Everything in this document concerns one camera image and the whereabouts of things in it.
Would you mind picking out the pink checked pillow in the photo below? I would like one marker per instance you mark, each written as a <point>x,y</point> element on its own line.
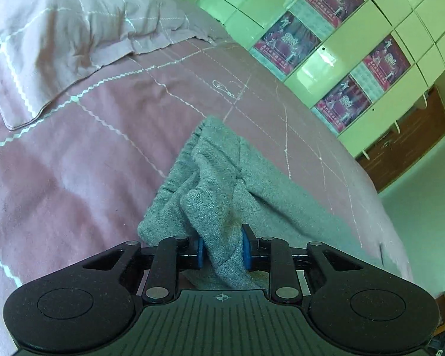
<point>59,33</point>

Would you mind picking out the grey pants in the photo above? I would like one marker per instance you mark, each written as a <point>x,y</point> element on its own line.
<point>222,178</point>

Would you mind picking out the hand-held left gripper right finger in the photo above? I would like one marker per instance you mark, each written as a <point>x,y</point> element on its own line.
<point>246,248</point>

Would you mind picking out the pink checked bedsheet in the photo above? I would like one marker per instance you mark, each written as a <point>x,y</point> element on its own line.
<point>96,163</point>

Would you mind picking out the brown wooden door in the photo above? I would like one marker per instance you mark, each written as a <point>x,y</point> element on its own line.
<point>408,141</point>

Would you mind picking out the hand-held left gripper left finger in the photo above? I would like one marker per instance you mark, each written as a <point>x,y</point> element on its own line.
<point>199,254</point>

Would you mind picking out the white glossy wardrobe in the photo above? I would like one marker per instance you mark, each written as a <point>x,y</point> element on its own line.
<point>356,37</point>

